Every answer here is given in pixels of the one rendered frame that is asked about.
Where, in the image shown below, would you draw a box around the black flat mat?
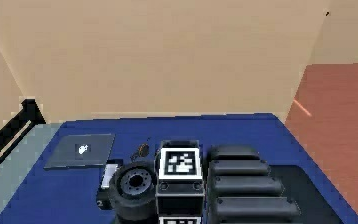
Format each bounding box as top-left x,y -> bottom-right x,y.
267,165 -> 339,224

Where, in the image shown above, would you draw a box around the black box with white face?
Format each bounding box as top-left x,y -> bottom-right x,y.
95,159 -> 123,211

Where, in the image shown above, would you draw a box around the orange and black earphones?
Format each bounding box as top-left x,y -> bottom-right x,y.
130,136 -> 152,163

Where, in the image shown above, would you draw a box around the black bar with pale stripe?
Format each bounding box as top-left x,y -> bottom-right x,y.
0,97 -> 47,180

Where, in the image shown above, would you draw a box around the grey closed laptop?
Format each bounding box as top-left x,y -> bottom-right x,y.
43,133 -> 116,171

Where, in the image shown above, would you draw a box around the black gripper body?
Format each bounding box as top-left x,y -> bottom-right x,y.
108,161 -> 157,224

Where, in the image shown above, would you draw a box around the blue table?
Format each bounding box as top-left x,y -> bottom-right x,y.
0,112 -> 358,224

